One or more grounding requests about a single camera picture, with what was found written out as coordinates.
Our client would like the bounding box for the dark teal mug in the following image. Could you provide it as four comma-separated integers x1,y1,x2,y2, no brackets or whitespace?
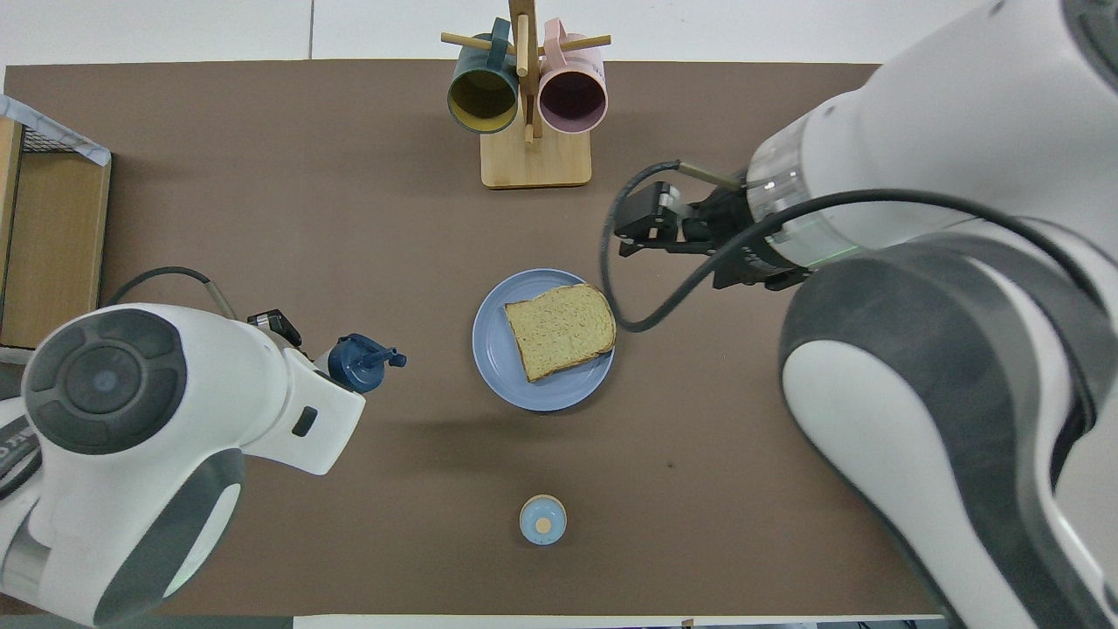
446,17,521,135

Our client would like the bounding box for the toasted bread slice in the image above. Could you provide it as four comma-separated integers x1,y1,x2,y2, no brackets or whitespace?
504,283,618,384

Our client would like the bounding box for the brown table mat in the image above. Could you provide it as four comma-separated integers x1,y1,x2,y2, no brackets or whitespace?
0,59,944,617

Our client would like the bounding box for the wooden mug rack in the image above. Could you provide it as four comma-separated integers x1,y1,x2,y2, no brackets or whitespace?
439,0,612,190

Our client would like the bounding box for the seasoning bottle navy cap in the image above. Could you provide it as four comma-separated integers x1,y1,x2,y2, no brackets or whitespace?
313,333,408,394

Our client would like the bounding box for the pink mug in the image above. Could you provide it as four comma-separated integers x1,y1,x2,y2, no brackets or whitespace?
537,19,609,135

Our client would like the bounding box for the white checkered cloth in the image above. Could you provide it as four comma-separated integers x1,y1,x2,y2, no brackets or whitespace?
0,94,113,167

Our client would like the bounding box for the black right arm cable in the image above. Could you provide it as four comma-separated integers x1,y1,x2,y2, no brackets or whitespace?
599,160,1118,335

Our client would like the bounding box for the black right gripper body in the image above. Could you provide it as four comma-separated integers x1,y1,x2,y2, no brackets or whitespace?
690,188,813,289

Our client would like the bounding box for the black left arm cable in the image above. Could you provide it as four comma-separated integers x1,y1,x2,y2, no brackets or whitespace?
105,266,238,320

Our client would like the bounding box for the blue round plate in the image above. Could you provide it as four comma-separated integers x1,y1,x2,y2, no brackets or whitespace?
472,268,617,413

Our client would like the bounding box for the black wire basket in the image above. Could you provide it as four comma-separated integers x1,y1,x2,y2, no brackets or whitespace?
17,127,78,155

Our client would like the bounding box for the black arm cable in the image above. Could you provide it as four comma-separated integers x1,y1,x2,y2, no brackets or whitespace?
599,160,1118,335
105,266,238,320

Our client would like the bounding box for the wooden shelf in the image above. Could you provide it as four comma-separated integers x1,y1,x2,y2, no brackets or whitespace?
0,118,113,352

